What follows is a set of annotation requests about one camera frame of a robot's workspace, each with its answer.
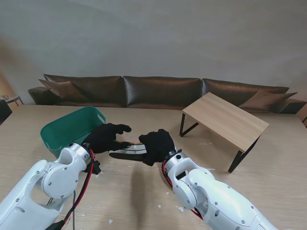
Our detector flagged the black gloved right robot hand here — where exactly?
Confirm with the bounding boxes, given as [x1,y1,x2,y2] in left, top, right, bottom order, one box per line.
[138,128,177,167]

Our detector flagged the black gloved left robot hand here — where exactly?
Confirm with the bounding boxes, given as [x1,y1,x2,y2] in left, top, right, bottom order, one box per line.
[82,123,133,155]

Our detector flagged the yellow canvas sneaker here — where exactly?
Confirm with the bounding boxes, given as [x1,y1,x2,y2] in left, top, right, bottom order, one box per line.
[108,140,148,162]

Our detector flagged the green plastic basket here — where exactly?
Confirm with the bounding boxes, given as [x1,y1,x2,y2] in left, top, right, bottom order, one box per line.
[40,106,107,159]

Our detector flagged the dark brown leather sofa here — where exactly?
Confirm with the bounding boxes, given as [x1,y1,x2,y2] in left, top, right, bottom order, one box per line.
[28,73,307,115]

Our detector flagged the brown leather cushion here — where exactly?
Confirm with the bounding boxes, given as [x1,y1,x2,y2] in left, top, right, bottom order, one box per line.
[38,79,89,103]
[238,90,298,111]

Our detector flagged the small wooden shelf black legs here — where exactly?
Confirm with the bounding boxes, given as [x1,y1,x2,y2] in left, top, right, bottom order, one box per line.
[179,92,270,173]

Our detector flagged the wooden side table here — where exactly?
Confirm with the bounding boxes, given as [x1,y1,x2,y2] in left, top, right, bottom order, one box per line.
[0,95,24,106]

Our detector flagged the dark chair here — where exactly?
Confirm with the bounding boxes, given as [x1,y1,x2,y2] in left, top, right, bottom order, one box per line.
[0,99,12,125]

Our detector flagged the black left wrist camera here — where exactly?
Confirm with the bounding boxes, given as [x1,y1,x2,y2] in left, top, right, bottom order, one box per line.
[92,160,103,175]

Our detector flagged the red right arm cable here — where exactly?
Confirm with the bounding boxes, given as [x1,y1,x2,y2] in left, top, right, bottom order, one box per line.
[162,160,204,220]

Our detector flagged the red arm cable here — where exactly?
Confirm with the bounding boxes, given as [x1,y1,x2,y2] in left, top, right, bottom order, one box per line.
[162,160,204,220]
[62,148,96,225]

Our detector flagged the red left arm cable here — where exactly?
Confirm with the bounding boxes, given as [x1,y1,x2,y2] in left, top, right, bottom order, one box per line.
[62,148,96,225]

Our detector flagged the thin dark grey cable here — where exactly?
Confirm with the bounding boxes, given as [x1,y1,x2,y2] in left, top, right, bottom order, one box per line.
[71,189,77,230]

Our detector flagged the grey cable with black plug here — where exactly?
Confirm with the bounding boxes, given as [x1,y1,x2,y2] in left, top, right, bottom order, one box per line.
[48,219,66,230]

